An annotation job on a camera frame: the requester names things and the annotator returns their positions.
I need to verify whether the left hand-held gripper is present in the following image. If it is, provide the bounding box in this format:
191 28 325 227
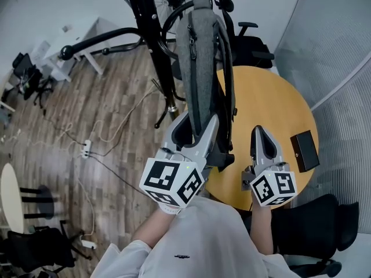
139 111 220 210

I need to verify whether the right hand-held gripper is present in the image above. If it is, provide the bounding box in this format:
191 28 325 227
241 125 298 207

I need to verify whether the grey backpack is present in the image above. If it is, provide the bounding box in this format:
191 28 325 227
175 0 239 173

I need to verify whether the black coat stand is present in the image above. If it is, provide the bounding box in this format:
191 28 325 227
59 0 249 130

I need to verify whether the person's left forearm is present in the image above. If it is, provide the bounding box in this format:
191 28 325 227
132 207 181 249

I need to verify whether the person's right forearm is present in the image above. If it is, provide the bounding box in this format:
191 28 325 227
249 203 275 254

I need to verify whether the black box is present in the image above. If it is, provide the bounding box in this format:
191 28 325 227
290 130 320 173

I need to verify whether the round wooden table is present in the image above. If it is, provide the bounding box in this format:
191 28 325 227
202 65 319 211

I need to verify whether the white wristband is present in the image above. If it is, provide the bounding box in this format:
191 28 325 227
158 202 182 215

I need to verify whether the black office chair with headrest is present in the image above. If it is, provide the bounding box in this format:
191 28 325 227
272 194 360 278

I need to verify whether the white power strip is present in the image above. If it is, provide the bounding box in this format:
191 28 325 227
81 139 93 159

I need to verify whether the person's white shirt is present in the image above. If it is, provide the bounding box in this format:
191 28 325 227
92 195 305 278

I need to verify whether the black office chair with armrests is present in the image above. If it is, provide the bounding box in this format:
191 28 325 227
214 0 275 69

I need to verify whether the white desk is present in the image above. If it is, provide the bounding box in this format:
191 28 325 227
43 17 140 83

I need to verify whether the white storage box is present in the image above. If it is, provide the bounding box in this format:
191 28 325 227
30 41 52 64

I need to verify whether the white round table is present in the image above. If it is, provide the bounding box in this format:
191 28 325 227
0 163 55 235

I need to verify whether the cream floor cable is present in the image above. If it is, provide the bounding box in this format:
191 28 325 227
52 82 158 156

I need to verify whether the black floor cable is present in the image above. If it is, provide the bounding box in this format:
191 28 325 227
43 108 151 197

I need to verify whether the white adapter cable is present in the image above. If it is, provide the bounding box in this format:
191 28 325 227
77 178 96 237

